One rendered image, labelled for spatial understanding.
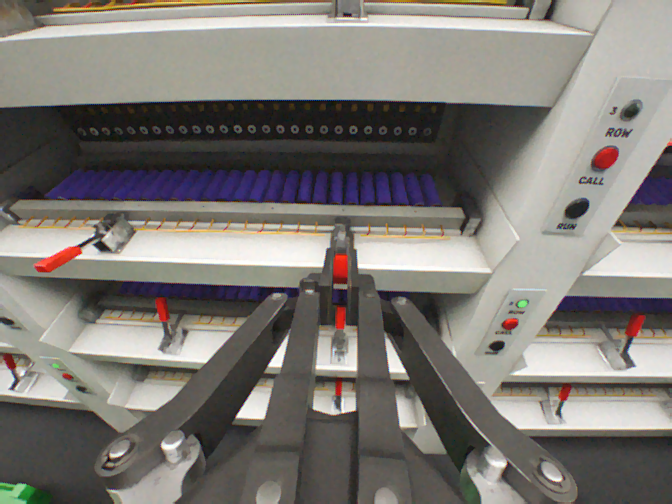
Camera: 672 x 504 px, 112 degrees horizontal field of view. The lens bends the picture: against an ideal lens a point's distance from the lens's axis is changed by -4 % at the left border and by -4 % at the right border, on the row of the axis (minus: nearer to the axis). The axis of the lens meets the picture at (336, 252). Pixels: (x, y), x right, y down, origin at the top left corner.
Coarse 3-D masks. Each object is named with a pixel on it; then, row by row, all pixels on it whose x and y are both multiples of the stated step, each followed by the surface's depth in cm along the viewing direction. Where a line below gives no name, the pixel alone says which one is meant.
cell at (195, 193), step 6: (204, 174) 34; (210, 174) 34; (198, 180) 33; (204, 180) 33; (210, 180) 34; (198, 186) 32; (204, 186) 32; (192, 192) 31; (198, 192) 31; (186, 198) 31; (192, 198) 31; (198, 198) 31
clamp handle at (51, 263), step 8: (104, 232) 26; (88, 240) 25; (96, 240) 25; (72, 248) 23; (80, 248) 24; (56, 256) 22; (64, 256) 22; (72, 256) 23; (40, 264) 21; (48, 264) 21; (56, 264) 21; (48, 272) 21
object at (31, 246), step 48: (48, 144) 34; (96, 144) 36; (144, 144) 36; (192, 144) 36; (240, 144) 36; (288, 144) 35; (336, 144) 35; (384, 144) 35; (432, 144) 34; (0, 192) 29; (480, 192) 28; (0, 240) 29; (48, 240) 29; (144, 240) 28; (192, 240) 28; (240, 240) 28; (288, 240) 28; (384, 240) 28; (432, 240) 28; (480, 240) 28; (336, 288) 29; (384, 288) 29; (432, 288) 28
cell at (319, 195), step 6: (318, 174) 34; (324, 174) 33; (318, 180) 33; (324, 180) 33; (318, 186) 32; (324, 186) 32; (318, 192) 31; (324, 192) 31; (318, 198) 30; (324, 198) 30
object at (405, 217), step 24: (24, 216) 30; (48, 216) 30; (72, 216) 30; (96, 216) 29; (144, 216) 29; (168, 216) 29; (192, 216) 29; (216, 216) 29; (240, 216) 28; (264, 216) 28; (288, 216) 28; (312, 216) 28; (336, 216) 28; (360, 216) 28; (384, 216) 27; (408, 216) 27; (432, 216) 27; (456, 216) 27
